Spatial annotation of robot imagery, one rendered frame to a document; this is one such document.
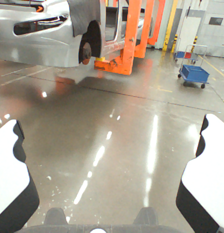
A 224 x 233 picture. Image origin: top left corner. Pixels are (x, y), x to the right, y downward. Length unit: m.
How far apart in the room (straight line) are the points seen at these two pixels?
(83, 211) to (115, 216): 0.25
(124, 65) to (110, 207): 2.21
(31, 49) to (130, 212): 1.91
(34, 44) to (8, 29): 0.28
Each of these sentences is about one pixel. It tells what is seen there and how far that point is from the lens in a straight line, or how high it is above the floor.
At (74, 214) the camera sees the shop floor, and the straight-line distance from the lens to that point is 1.48.
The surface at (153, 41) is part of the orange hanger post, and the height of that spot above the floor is 0.66.
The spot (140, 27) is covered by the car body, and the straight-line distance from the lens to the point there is 7.97.
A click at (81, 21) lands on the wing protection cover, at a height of 1.27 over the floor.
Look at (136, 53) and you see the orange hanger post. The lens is 4.84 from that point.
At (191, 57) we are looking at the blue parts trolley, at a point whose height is 0.27.
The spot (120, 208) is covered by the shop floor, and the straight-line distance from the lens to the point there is 1.51.
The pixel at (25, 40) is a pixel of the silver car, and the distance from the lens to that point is 2.14.
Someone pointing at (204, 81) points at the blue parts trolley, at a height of 0.21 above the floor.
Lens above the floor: 1.30
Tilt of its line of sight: 30 degrees down
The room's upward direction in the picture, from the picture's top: 6 degrees clockwise
